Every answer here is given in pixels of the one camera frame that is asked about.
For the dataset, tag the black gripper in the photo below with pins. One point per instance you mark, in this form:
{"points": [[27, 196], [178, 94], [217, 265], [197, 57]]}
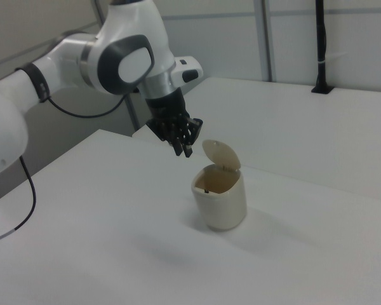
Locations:
{"points": [[166, 105]]}

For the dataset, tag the beige trash can lid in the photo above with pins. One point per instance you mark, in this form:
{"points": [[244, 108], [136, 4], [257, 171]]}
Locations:
{"points": [[220, 154]]}

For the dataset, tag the small white trash can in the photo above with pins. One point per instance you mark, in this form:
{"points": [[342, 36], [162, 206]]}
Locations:
{"points": [[220, 209]]}

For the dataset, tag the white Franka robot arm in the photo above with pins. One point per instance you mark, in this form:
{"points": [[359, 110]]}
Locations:
{"points": [[124, 41]]}

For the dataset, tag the black pole with base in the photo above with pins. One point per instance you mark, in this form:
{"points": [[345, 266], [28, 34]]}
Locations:
{"points": [[320, 38]]}

